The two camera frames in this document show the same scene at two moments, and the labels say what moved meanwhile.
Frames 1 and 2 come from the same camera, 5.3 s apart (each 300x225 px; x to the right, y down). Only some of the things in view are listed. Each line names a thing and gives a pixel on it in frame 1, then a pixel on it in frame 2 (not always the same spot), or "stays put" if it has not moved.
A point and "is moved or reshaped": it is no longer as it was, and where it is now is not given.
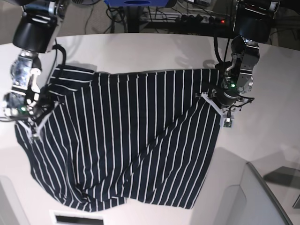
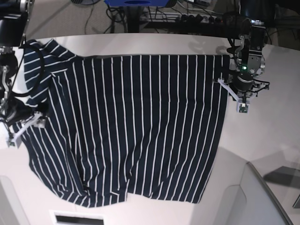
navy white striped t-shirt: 104,138 is moved or reshaped
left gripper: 43,103 to 17,111
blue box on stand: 138,3 stays put
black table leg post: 133,19 stays put
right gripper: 224,97 to 243,81
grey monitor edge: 271,192 stays put
